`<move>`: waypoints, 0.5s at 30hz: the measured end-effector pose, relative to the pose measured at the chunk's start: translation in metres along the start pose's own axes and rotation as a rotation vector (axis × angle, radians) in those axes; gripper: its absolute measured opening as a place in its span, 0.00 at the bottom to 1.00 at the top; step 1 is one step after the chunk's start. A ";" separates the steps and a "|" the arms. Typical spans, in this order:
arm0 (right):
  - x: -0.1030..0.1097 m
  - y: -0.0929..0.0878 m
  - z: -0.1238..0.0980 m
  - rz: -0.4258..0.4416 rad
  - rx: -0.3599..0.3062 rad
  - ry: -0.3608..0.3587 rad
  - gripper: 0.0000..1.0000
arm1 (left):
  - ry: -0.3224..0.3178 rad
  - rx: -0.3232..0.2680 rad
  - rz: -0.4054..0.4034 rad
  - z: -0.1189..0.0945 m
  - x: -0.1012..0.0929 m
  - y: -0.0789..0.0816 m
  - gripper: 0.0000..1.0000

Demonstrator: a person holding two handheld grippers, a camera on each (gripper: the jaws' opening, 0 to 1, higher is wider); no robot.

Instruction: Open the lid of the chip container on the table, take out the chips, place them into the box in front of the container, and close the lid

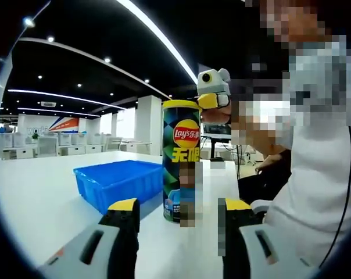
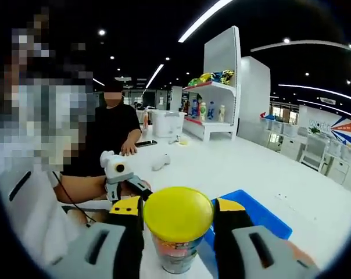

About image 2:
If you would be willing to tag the white yellow gripper device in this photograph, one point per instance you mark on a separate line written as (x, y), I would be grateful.
(175, 140)

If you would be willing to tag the blue white bottle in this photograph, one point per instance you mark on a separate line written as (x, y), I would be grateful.
(211, 110)

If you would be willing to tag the row of colourful snack packets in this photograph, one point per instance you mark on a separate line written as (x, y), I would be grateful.
(213, 78)

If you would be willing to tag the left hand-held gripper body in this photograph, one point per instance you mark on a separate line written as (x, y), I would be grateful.
(117, 170)

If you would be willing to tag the person's right hand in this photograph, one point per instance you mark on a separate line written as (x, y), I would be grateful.
(302, 255)

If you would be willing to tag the person's left hand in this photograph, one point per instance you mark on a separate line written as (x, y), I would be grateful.
(129, 193)

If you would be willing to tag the white chair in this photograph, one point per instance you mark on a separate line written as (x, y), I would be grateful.
(313, 151)

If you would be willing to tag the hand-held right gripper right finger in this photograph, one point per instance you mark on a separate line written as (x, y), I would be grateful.
(242, 255)

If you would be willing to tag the white display shelf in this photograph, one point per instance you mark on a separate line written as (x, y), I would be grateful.
(222, 49)

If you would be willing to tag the blue plastic box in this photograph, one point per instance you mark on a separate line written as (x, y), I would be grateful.
(268, 221)

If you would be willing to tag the white square column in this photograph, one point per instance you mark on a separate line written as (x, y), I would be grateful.
(254, 96)

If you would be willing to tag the orange blue wall poster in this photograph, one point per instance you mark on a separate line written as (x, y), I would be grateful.
(345, 133)

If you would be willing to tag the white storage bin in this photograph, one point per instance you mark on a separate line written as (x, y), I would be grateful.
(168, 125)

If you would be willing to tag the black phone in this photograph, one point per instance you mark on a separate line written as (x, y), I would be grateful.
(146, 143)

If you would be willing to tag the yellow round container lid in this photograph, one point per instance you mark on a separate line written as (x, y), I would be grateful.
(178, 210)

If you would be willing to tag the black printed chip container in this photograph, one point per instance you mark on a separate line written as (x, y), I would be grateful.
(178, 253)

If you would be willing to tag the white table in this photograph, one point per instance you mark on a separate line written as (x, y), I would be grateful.
(236, 171)

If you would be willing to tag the white chest device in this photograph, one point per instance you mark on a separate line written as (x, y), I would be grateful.
(20, 186)

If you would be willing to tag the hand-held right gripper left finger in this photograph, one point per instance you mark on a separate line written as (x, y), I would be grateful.
(105, 255)

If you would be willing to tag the green white bottle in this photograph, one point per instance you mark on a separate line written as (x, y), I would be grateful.
(203, 111)

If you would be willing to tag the row of white storage cabinets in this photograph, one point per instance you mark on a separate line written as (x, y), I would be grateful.
(338, 165)

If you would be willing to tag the cream bottle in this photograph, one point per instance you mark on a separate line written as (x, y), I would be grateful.
(222, 114)

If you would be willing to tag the person's white shirt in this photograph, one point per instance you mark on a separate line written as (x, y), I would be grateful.
(39, 232)

